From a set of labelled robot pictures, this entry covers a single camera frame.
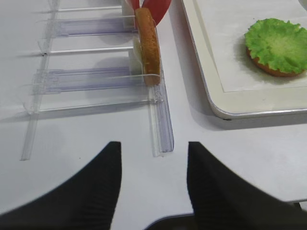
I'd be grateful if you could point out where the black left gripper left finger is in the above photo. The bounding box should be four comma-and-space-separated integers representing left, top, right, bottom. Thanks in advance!
0, 141, 121, 230

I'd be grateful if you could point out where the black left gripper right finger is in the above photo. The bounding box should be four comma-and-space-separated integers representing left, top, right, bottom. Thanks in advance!
187, 142, 307, 230

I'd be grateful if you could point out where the red tomato slice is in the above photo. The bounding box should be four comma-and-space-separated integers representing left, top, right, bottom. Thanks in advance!
125, 0, 171, 25

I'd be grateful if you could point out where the green lettuce leaf on bun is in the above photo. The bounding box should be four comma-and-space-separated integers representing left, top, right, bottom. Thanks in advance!
244, 18, 307, 73

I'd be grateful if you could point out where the brown bread slice upright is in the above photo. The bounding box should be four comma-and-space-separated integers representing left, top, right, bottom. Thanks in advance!
135, 8, 161, 86

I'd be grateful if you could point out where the white tray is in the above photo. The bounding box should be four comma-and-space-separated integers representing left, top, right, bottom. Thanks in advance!
183, 0, 307, 119

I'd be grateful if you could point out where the brown bottom bun slice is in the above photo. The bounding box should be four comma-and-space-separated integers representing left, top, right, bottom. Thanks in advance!
246, 47, 305, 77

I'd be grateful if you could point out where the clear acrylic rack left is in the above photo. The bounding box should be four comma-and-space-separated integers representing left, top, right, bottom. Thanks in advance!
19, 0, 174, 161

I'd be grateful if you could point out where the white paper tray liner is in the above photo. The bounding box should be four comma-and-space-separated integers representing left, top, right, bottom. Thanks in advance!
196, 0, 307, 92

